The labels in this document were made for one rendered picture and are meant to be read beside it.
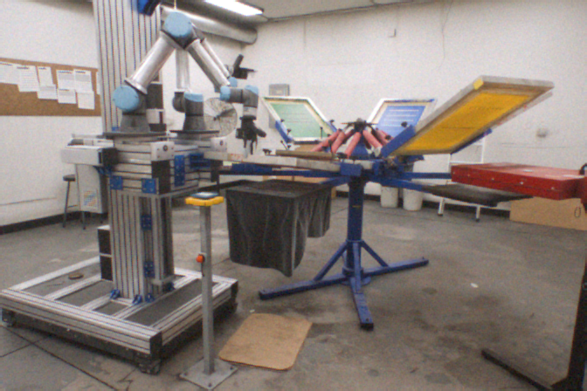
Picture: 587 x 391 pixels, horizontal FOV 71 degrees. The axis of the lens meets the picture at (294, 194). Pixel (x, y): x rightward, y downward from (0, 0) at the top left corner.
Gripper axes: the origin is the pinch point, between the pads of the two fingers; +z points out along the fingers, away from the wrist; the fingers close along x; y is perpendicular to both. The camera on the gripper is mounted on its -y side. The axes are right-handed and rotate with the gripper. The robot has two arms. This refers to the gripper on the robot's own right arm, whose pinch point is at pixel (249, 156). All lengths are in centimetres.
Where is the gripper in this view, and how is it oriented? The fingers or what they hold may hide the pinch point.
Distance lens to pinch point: 210.1
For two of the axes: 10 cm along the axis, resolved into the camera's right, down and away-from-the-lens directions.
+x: -5.1, -0.1, -8.6
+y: -8.5, -1.1, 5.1
